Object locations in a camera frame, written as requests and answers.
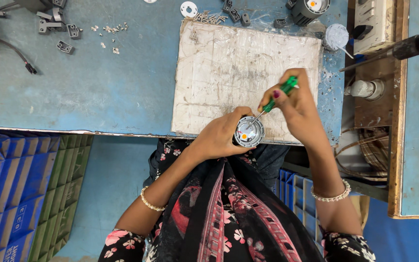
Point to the green plastic crate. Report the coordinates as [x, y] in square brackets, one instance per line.
[66, 189]

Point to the small cluster of screws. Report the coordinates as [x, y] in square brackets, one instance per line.
[194, 36]

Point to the person's right fingers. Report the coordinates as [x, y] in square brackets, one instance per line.
[280, 100]

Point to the black soldering iron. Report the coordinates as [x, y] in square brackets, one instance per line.
[413, 45]

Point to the black plug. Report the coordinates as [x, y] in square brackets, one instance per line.
[361, 32]

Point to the white switch socket board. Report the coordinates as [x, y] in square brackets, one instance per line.
[375, 22]

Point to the black pink patterned scarf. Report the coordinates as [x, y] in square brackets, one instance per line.
[238, 218]

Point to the grey round light housing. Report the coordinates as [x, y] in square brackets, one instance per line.
[249, 133]

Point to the white paste cup with stick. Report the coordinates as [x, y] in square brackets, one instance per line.
[336, 36]

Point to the plastic covered cardboard work board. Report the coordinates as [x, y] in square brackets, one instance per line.
[231, 69]

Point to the long grey plastic bracket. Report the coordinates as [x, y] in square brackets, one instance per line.
[47, 26]

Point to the dark metal frame bar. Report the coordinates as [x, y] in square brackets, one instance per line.
[362, 186]

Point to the person's left hand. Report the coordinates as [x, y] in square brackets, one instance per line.
[216, 136]

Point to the brown wooden board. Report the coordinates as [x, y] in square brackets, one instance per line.
[373, 112]

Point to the scattered small silver screws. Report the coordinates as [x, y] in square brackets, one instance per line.
[112, 29]

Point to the clear plastic bag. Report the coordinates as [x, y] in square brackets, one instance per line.
[267, 18]

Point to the dark grey finned light housing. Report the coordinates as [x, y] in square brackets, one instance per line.
[302, 12]

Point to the light blue plastic crate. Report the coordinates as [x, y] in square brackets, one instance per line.
[300, 198]

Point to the person's right hand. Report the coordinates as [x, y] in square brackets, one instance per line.
[302, 109]

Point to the pile of silver screws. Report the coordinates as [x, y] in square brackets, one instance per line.
[209, 18]

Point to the black floral dress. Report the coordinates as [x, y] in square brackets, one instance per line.
[167, 156]

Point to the white cylindrical holder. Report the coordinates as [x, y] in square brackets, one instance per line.
[364, 89]

